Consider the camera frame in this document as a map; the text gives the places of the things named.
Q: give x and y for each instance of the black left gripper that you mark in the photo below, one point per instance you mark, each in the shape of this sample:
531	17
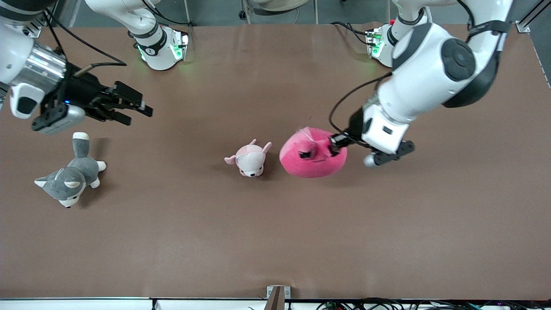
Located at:
355	123

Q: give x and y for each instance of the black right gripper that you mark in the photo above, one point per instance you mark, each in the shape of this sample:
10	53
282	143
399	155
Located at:
82	91

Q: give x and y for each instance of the hot pink round plush toy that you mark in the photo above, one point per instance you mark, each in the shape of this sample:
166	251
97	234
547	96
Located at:
301	165

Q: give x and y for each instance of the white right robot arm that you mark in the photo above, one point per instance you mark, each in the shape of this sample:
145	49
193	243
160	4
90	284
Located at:
155	51

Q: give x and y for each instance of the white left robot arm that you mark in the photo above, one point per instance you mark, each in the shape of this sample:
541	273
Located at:
430	77

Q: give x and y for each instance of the grey white husky plush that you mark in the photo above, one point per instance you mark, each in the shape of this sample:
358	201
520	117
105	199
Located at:
73	176

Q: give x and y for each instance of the pale pink plush puppy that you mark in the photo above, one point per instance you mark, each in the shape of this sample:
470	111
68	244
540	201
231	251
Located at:
249	161

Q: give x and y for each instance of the brown table cover sheet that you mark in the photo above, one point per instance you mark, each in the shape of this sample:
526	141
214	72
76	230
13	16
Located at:
301	237

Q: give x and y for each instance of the beige office chair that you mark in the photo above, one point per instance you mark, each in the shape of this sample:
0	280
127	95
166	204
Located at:
280	3

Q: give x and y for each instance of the aluminium frame profile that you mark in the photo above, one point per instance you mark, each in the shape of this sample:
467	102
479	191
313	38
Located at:
34	31
526	22

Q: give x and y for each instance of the white table edge rail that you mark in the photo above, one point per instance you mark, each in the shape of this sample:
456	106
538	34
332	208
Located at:
86	304

